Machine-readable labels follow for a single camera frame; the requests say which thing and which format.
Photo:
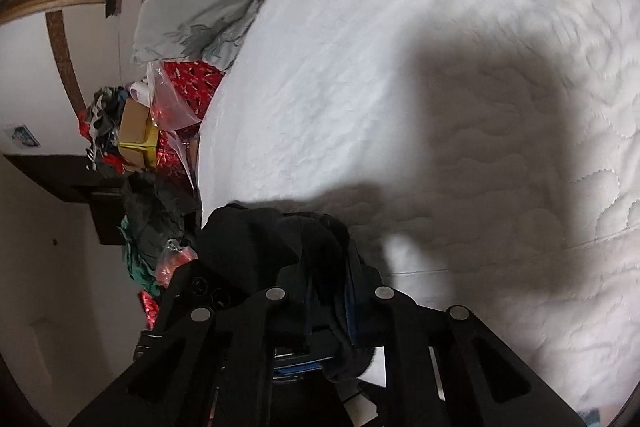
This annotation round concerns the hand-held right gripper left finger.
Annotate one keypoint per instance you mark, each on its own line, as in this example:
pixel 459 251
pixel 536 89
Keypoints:
pixel 280 312

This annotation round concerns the blue wall sticker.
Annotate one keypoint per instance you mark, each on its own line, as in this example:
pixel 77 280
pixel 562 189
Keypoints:
pixel 21 136

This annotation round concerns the cardboard box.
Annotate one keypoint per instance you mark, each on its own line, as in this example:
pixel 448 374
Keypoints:
pixel 135 132

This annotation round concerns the dark wooden cabinet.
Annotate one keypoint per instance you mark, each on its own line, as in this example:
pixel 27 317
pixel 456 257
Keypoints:
pixel 75 192

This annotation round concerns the clear plastic bag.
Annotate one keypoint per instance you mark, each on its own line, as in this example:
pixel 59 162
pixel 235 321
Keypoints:
pixel 167 102

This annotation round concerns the pile of mixed clothes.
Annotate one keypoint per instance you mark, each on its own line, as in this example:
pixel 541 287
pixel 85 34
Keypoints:
pixel 105 117

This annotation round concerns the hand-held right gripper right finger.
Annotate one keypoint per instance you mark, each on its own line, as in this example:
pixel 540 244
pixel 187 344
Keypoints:
pixel 351 307

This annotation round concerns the black pants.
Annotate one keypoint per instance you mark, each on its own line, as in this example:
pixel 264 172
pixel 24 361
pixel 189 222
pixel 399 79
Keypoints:
pixel 260 242

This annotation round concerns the red floral quilt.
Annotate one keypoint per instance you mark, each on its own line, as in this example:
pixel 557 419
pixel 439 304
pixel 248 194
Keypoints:
pixel 192 82

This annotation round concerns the dark green garment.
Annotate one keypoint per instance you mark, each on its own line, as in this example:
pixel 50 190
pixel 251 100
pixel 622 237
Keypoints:
pixel 150 217

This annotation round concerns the red patterned bag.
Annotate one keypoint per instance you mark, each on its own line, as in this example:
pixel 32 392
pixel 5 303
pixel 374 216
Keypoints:
pixel 172 262
pixel 170 154

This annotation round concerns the white quilted bed cover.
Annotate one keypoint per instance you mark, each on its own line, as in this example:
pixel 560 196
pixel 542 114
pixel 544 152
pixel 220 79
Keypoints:
pixel 400 57

